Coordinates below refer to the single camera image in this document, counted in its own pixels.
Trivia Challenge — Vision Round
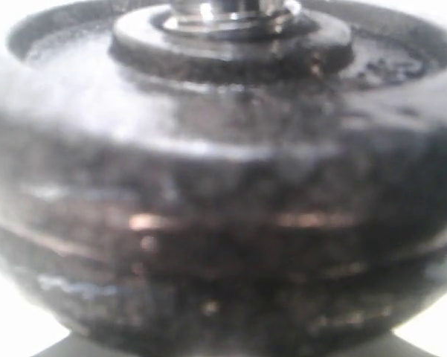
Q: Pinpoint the chrome threaded dumbbell bar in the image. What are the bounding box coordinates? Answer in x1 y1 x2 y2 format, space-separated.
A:
163 0 302 36

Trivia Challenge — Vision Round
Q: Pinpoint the black weight plate right end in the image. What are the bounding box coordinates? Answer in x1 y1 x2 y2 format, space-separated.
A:
0 1 447 356

